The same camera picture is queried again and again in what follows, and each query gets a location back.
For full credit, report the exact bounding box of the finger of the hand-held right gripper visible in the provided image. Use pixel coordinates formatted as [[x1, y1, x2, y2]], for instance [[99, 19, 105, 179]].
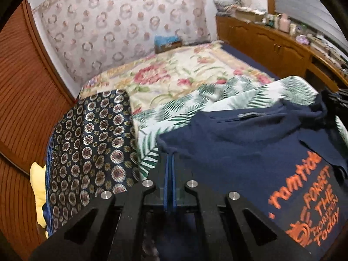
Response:
[[325, 88, 348, 108]]

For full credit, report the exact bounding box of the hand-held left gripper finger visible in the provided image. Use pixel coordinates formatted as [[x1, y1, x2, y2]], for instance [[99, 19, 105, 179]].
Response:
[[171, 152, 321, 261], [28, 152, 171, 261]]

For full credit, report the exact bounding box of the navy printed t-shirt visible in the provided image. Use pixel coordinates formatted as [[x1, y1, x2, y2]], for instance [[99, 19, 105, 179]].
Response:
[[156, 90, 348, 261]]

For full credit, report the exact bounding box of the palm-leaf print sheet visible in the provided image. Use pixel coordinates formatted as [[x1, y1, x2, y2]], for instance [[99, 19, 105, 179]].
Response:
[[130, 75, 318, 177]]

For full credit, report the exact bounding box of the dark circle-patterned pillow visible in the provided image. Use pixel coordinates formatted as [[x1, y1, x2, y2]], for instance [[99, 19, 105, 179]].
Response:
[[45, 90, 142, 237]]

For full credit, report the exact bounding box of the pink bottle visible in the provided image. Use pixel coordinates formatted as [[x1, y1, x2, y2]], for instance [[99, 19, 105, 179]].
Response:
[[280, 13, 290, 32]]

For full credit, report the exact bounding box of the grey window blind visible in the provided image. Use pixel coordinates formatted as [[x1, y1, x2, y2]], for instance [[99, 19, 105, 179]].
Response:
[[272, 0, 348, 47]]

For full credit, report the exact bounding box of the wooden side cabinet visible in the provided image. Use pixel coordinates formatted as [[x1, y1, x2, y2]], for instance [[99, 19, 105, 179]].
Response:
[[216, 15, 348, 93]]

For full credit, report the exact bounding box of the navy bed sheet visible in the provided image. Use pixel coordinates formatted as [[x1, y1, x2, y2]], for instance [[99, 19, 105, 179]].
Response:
[[221, 43, 280, 80]]

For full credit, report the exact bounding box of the floral blanket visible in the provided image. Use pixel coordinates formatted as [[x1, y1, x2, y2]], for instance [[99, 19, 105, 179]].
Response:
[[79, 41, 275, 109]]

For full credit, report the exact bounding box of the cardboard box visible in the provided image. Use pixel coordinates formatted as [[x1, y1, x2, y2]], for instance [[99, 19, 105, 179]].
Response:
[[235, 7, 265, 22]]

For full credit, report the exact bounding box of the yellow cloth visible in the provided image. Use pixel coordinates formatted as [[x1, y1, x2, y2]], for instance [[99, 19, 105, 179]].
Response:
[[29, 162, 48, 229]]

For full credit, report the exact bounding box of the patterned fabric bag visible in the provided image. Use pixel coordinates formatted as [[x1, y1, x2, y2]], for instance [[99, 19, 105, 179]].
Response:
[[213, 0, 237, 14]]

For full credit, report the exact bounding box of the box with blue cloth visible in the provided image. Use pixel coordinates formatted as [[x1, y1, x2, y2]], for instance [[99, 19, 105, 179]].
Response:
[[154, 35, 182, 54]]

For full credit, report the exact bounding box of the wooden louvred wardrobe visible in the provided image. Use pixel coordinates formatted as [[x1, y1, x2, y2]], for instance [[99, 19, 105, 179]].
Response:
[[0, 0, 75, 240]]

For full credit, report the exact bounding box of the circle-print sheer curtain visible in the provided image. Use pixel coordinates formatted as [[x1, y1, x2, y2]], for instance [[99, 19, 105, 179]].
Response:
[[31, 0, 215, 83]]

